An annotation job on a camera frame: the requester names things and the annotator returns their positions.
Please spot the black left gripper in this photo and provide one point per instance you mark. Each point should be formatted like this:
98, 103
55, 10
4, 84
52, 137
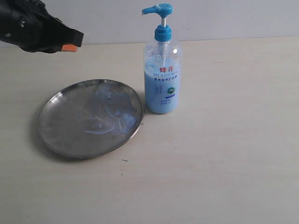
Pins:
23, 24

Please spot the blue pump lotion bottle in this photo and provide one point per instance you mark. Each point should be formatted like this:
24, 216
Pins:
162, 65

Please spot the blue-white soap smear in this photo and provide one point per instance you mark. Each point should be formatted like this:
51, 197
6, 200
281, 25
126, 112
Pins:
109, 111

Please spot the round steel plate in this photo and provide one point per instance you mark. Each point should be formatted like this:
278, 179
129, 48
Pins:
62, 122

